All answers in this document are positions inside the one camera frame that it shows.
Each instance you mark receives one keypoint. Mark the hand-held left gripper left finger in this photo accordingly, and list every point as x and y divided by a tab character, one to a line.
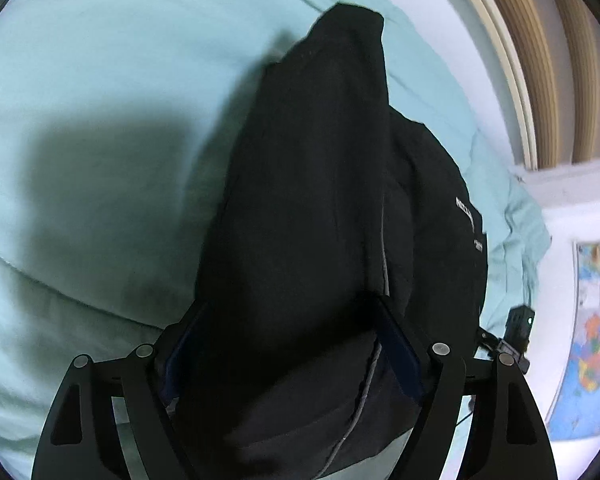
172	362

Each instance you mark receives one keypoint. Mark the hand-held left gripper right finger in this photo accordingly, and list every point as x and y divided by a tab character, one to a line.
400	355

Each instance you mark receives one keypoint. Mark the black jacket with grey piping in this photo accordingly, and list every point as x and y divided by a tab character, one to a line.
305	185

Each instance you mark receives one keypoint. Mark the white window sill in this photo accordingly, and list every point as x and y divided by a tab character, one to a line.
570	185

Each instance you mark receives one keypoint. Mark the beige curtain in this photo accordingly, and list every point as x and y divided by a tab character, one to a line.
545	60

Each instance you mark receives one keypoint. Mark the light blue bed sheet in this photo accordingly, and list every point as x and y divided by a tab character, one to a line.
105	60

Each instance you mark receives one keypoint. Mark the colourful wall map poster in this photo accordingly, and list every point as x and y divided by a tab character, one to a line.
592	340

